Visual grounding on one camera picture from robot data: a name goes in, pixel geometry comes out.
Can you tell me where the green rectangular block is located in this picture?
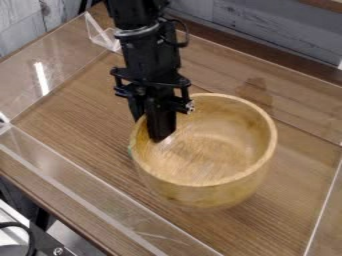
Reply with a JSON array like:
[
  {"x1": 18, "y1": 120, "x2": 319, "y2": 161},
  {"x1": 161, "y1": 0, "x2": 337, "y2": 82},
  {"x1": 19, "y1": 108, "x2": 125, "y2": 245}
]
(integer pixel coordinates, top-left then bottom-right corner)
[{"x1": 126, "y1": 144, "x2": 132, "y2": 158}]

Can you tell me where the black cable lower left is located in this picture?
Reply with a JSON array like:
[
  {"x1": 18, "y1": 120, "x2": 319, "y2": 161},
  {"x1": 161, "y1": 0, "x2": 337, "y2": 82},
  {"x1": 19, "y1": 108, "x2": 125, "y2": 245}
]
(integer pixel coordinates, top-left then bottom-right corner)
[{"x1": 0, "y1": 221, "x2": 41, "y2": 256}]

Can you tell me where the clear acrylic tray wall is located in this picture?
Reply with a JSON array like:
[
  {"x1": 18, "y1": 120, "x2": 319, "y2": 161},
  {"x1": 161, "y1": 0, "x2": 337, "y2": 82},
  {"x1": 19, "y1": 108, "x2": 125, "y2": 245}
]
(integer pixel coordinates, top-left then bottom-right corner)
[{"x1": 0, "y1": 18, "x2": 342, "y2": 256}]

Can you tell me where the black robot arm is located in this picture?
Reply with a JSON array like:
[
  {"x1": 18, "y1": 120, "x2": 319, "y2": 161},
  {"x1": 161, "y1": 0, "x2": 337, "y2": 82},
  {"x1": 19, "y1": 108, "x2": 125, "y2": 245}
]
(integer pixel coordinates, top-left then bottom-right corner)
[{"x1": 105, "y1": 0, "x2": 192, "y2": 142}]

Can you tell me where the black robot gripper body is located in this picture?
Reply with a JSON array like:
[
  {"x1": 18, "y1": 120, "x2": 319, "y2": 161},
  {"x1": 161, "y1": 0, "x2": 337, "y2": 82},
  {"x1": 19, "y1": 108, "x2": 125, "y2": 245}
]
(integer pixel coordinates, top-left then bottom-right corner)
[{"x1": 110, "y1": 19, "x2": 193, "y2": 114}]

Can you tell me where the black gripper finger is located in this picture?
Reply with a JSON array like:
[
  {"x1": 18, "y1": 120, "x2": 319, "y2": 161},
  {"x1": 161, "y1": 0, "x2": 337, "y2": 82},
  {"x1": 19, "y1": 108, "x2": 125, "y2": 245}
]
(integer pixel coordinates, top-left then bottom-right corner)
[
  {"x1": 128, "y1": 95, "x2": 144, "y2": 121},
  {"x1": 145, "y1": 98, "x2": 176, "y2": 142}
]

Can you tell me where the clear acrylic corner bracket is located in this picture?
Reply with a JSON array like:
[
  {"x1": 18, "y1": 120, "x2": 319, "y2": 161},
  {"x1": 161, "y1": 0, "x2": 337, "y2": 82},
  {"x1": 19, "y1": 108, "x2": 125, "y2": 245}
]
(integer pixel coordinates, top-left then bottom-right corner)
[{"x1": 84, "y1": 12, "x2": 120, "y2": 52}]

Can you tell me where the light wooden bowl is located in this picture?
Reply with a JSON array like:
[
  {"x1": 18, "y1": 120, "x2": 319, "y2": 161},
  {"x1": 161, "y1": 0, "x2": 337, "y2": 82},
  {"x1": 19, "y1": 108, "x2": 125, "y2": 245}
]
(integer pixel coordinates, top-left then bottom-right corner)
[{"x1": 129, "y1": 93, "x2": 277, "y2": 210}]

